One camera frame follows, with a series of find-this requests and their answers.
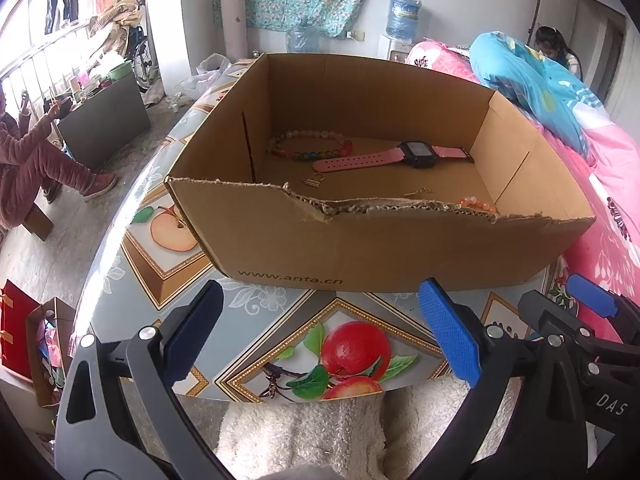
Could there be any white water dispenser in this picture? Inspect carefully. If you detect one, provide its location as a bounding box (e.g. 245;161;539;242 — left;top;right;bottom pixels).
377;34;416;66

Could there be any grey table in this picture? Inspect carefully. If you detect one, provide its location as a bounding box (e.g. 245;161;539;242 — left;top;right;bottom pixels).
57;77;152;171

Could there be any empty blue water jug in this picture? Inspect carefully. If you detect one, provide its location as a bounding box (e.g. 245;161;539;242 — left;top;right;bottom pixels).
286;17;321;54

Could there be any blue printed quilt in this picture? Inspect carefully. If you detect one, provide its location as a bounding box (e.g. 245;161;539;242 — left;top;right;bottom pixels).
469;31;613;156

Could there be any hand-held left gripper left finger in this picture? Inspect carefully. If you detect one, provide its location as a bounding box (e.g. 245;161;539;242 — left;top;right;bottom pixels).
54;280;236;480

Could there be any blue water bottle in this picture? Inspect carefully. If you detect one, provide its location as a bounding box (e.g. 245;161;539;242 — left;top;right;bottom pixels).
387;0;422;45

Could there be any pink strap smartwatch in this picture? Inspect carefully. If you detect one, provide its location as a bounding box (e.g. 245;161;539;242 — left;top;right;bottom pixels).
312;141;475;172

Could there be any pink blanket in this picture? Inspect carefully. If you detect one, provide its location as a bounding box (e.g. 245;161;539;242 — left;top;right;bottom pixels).
405;39;640;346

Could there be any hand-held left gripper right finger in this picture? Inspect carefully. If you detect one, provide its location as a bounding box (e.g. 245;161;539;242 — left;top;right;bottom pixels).
407;277;592;480

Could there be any pile of clothes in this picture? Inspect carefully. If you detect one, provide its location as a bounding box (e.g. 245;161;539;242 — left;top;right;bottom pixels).
90;0;151;61

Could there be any brown cardboard box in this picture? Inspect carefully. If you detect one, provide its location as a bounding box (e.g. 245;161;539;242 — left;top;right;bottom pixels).
164;52;597;293

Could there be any white paper roll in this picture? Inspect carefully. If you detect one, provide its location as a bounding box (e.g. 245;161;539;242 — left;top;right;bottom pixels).
220;0;248;58

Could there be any dark hanging jacket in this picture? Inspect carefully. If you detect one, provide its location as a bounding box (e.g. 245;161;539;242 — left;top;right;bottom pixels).
45;0;81;36

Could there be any small open cardboard box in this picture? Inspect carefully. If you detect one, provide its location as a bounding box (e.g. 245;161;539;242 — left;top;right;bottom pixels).
26;297;77;408

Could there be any low wooden stool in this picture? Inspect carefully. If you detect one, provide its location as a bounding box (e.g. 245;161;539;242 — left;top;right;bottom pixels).
22;200;55;242

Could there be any orange bead bracelet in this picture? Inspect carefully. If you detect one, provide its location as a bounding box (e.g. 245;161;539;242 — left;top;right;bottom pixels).
459;197;501;215

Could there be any multicolour bead bracelet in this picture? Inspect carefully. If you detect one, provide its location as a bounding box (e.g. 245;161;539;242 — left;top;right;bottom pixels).
266;129;353;162

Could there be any white plastic bag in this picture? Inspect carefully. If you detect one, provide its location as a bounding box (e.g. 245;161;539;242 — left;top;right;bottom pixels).
175;52;232;96

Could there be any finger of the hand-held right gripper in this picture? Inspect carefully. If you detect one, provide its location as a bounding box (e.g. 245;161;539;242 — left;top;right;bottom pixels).
565;274;640;321
517;290;621;361

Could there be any red paper bag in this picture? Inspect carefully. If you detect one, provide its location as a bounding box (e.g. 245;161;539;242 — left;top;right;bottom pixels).
0;280;43;378

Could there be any wheelchair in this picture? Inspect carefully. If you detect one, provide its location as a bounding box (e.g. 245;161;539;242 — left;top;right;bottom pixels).
124;25;163;92

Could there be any white fleece clothing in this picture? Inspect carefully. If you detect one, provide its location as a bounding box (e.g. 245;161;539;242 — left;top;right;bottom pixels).
217;375;516;480

